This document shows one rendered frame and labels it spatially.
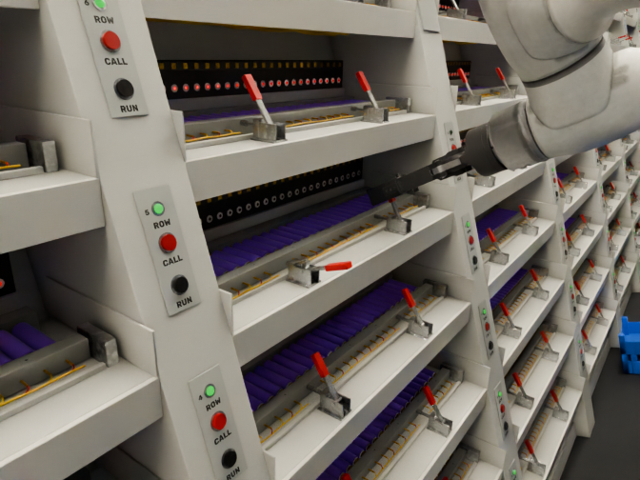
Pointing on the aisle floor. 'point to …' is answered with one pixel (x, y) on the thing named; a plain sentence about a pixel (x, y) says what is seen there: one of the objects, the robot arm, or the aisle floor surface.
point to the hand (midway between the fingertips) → (389, 190)
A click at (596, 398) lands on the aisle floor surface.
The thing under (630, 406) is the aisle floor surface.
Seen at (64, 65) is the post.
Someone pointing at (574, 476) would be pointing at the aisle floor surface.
